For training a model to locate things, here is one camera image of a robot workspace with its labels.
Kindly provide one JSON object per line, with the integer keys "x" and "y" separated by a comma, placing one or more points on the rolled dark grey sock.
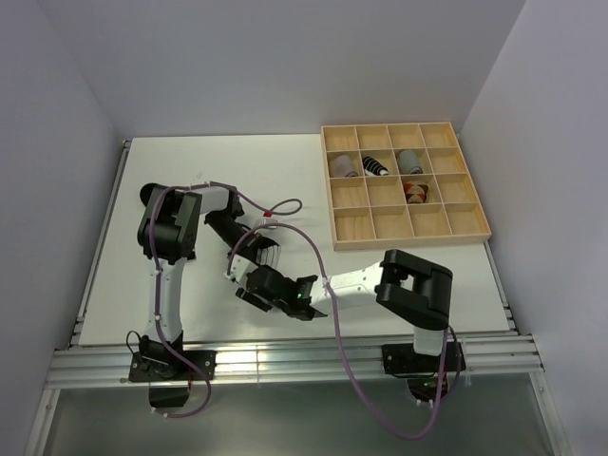
{"x": 409, "y": 162}

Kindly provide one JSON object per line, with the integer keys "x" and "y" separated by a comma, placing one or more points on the beige orange argyle sock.
{"x": 416, "y": 191}

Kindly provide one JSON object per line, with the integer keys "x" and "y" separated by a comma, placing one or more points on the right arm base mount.
{"x": 421, "y": 372}

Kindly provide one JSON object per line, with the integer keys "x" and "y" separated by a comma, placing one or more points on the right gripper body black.
{"x": 259, "y": 302}

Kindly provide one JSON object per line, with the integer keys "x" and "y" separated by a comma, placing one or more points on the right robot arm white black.
{"x": 414, "y": 289}

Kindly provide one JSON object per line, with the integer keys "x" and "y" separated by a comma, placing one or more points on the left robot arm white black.
{"x": 165, "y": 321}

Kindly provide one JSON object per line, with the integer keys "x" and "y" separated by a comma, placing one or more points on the rolled light grey sock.
{"x": 342, "y": 166}

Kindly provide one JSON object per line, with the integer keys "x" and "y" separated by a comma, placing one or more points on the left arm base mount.
{"x": 170, "y": 374}

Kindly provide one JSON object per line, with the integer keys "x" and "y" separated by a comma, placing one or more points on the black sock white stripes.
{"x": 176, "y": 225}

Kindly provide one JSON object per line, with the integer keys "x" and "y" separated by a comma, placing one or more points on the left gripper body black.
{"x": 228, "y": 229}

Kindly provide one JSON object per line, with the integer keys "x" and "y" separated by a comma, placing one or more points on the white black striped sock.
{"x": 267, "y": 251}

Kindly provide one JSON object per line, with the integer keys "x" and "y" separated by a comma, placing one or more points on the wooden compartment tray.
{"x": 393, "y": 185}

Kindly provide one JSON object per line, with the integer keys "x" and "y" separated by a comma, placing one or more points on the rolled black white sock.
{"x": 374, "y": 166}

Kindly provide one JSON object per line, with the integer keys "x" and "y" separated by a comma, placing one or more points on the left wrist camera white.
{"x": 268, "y": 221}

